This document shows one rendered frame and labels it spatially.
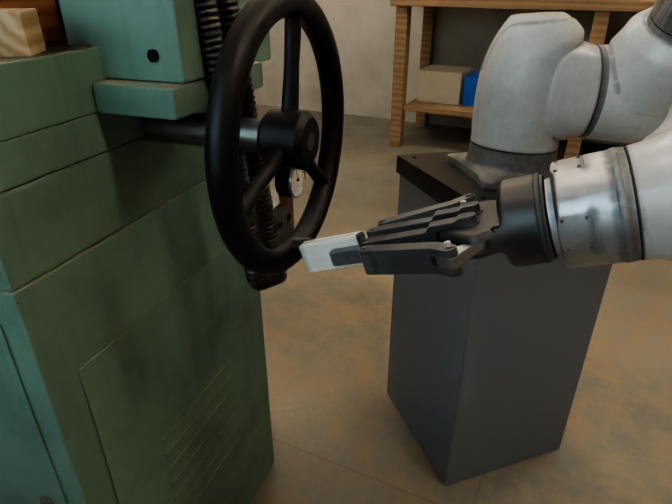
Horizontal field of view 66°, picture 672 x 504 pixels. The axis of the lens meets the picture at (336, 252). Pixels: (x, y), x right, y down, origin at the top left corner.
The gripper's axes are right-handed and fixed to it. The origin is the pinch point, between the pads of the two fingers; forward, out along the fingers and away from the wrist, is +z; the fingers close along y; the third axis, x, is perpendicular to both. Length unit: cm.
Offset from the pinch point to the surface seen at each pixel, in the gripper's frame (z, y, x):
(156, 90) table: 11.1, 1.8, -19.9
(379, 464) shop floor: 27, -35, 67
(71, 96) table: 18.6, 4.5, -22.0
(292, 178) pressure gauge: 19.3, -30.0, -1.6
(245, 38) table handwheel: -0.7, 3.3, -21.0
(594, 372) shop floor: -17, -85, 83
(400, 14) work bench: 57, -270, -24
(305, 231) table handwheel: 7.3, -7.9, 0.0
